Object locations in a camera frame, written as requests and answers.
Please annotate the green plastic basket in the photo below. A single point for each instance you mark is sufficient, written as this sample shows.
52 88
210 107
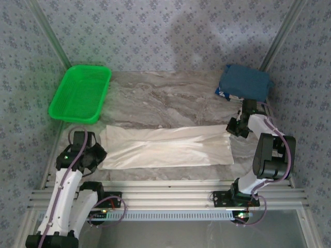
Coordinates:
80 95

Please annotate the white t-shirt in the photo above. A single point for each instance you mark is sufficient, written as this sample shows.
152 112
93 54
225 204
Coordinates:
168 149

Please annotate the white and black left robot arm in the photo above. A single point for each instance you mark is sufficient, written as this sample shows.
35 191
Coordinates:
62 201

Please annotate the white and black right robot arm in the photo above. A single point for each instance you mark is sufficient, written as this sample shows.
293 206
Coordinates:
269 160

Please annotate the folded blue t-shirt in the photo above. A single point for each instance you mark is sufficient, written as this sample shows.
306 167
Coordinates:
245 82

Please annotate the aluminium mounting rails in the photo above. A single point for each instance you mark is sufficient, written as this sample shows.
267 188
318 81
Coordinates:
165 196

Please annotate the grey metal lower panel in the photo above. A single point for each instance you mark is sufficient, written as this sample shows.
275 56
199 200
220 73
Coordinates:
165 235

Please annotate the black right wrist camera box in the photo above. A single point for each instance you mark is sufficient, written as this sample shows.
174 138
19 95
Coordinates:
234 126

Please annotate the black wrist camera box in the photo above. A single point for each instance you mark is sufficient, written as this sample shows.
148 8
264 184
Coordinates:
234 126
97 155

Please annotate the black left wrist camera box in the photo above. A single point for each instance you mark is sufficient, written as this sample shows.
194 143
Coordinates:
97 155

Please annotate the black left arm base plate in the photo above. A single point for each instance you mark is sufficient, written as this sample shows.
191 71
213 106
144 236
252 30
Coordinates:
111 202

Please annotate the aluminium corner post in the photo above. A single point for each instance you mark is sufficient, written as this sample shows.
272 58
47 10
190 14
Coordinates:
54 38
279 38

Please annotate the aluminium frame leg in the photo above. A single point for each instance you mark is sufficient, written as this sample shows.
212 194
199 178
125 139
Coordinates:
309 227
26 227

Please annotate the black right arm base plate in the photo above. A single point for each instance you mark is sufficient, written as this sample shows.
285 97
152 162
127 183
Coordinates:
222 200

